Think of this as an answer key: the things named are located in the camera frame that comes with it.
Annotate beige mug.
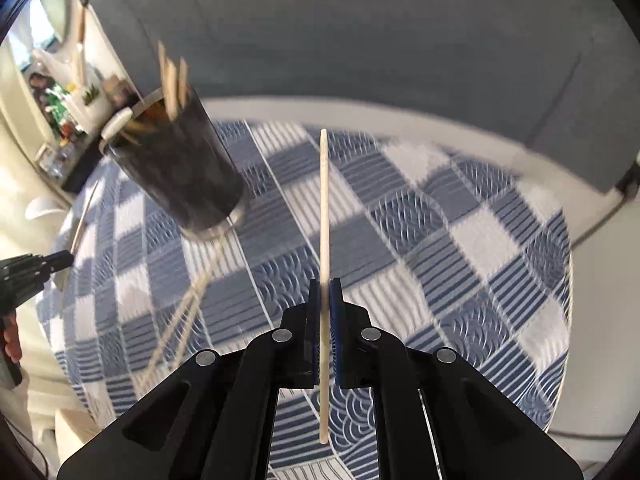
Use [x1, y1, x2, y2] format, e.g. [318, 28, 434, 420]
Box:
[101, 111, 132, 139]

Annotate pink candle jar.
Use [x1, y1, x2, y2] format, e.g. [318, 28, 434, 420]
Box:
[102, 74, 133, 106]

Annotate black cylindrical cup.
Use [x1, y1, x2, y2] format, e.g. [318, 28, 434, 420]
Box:
[99, 86, 251, 242]

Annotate colourful small shelf items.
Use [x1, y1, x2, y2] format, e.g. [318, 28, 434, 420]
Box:
[27, 72, 76, 141]

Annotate wooden chopstick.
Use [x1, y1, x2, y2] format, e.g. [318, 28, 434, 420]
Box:
[157, 41, 177, 111]
[166, 57, 181, 121]
[176, 57, 190, 108]
[70, 181, 100, 256]
[318, 128, 332, 445]

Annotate blue grey sofa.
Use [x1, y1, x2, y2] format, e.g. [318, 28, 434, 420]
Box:
[75, 0, 640, 196]

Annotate blue white patterned tablecloth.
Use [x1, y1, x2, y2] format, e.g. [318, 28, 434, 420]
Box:
[35, 119, 573, 480]

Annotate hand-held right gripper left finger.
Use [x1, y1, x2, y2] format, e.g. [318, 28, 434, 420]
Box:
[56, 279, 321, 480]

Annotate person's left hand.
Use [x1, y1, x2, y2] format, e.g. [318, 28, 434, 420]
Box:
[2, 311, 23, 362]

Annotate pile of wooden chopsticks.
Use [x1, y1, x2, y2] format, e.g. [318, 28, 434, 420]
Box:
[135, 240, 231, 391]

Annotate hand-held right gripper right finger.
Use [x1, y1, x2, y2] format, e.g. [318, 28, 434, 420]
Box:
[330, 278, 583, 480]

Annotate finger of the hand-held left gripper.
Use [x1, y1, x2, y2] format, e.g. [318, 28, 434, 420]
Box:
[37, 250, 75, 276]

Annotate black side shelf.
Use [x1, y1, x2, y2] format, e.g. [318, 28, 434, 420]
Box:
[60, 130, 108, 196]

